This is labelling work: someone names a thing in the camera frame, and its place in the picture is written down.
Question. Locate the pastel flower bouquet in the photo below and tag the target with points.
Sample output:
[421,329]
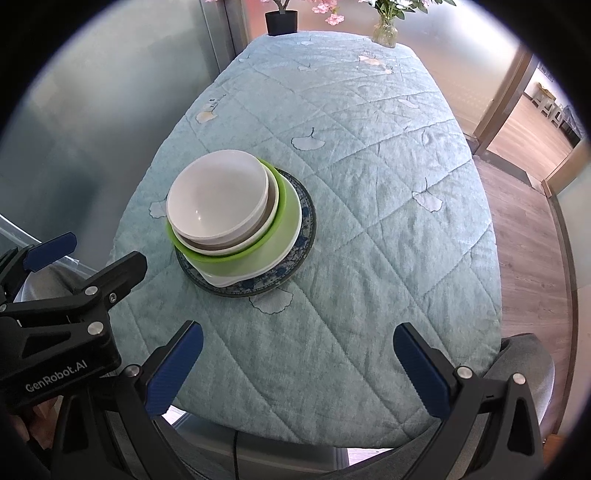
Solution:
[392,7]

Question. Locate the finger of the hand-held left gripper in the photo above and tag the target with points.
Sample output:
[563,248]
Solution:
[51,251]
[124,274]

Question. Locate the blue patterned plate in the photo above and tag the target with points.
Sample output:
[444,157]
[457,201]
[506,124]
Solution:
[308,221]

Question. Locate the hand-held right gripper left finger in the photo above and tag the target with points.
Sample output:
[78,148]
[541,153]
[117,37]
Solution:
[178,364]

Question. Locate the large white plate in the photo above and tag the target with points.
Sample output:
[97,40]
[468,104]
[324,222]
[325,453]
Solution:
[231,280]

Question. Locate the wooden door frame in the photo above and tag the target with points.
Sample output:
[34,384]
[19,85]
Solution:
[505,101]

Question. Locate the green bowl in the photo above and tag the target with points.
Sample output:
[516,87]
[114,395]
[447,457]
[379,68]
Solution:
[284,203]

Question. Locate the pink blossom tree black pot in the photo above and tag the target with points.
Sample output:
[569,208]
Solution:
[281,23]

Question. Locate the white bowl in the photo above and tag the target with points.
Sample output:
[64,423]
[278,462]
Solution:
[217,194]
[275,198]

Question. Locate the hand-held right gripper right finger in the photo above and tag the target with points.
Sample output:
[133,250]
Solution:
[422,369]

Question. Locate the small stool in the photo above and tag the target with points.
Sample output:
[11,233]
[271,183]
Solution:
[545,99]

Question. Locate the light blue quilted blanket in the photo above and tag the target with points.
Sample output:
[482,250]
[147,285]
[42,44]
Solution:
[369,230]

